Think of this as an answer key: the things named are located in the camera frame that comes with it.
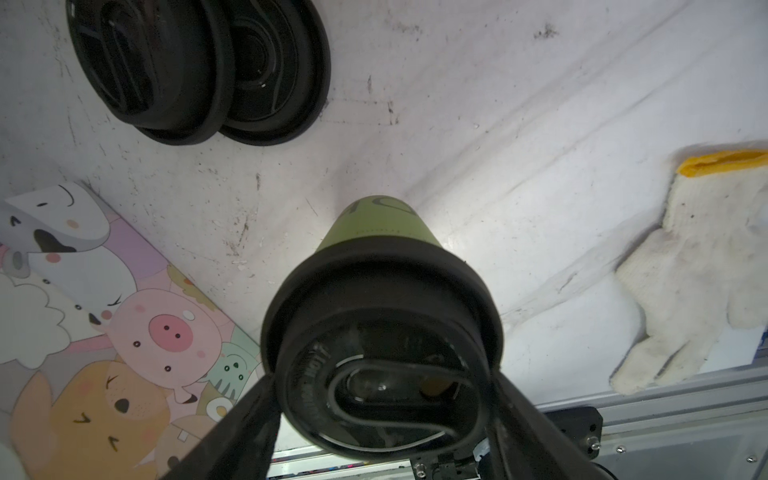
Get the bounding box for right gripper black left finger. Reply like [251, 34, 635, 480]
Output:
[164, 375, 281, 480]

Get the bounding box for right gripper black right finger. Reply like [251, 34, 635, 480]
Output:
[487, 373, 612, 479]

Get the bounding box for cartoon animal paper gift bag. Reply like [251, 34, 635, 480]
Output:
[1, 183, 264, 479]

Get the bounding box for green paper cup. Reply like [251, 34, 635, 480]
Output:
[261, 195, 503, 459]

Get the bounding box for black plastic cup lids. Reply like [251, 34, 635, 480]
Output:
[66, 0, 331, 146]

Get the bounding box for white work glove right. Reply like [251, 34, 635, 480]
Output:
[610, 150, 767, 395]

